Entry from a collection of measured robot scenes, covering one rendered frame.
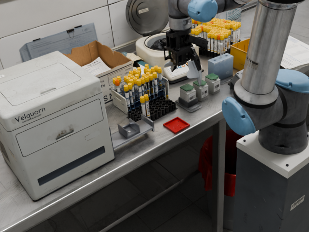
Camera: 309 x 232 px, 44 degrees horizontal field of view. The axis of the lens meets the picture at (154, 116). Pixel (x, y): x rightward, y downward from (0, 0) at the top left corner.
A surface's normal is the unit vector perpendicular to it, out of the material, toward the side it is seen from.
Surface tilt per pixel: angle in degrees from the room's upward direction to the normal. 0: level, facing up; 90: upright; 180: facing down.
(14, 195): 0
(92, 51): 89
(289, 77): 7
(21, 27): 90
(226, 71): 90
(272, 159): 1
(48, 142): 90
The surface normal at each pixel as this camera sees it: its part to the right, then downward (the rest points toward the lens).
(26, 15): 0.60, 0.41
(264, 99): 0.14, -0.01
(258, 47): -0.68, 0.51
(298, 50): -0.08, -0.83
